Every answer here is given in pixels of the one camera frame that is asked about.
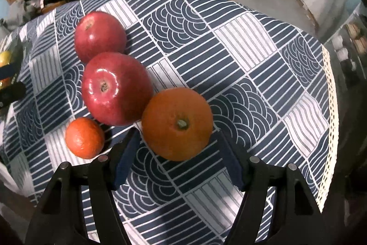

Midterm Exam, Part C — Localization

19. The small tangerine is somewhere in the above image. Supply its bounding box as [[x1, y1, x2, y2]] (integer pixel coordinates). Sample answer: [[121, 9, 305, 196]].
[[65, 117, 105, 159]]

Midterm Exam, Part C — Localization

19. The grey crumpled clothing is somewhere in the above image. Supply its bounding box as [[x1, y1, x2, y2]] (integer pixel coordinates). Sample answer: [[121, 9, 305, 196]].
[[1, 0, 44, 32]]

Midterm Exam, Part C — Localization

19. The large orange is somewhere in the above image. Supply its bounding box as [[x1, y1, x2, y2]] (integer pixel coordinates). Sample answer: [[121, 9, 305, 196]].
[[141, 87, 213, 162]]

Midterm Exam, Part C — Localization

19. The blue white patterned tablecloth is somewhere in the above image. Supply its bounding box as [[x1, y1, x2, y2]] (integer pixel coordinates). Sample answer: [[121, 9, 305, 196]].
[[1, 0, 338, 244]]

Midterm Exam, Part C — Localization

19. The green yellow mango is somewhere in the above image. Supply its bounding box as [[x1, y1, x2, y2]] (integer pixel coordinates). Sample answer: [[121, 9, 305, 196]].
[[0, 51, 12, 67]]

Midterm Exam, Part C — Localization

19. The large red apple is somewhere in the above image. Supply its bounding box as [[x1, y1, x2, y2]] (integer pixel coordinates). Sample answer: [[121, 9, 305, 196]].
[[81, 52, 154, 126]]

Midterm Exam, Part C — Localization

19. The smaller red apple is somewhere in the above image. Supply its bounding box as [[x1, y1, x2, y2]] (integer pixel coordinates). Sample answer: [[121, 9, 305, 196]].
[[74, 11, 127, 63]]

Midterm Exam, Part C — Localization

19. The shoe rack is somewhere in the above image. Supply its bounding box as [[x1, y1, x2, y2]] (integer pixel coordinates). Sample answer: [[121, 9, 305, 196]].
[[325, 3, 366, 88]]

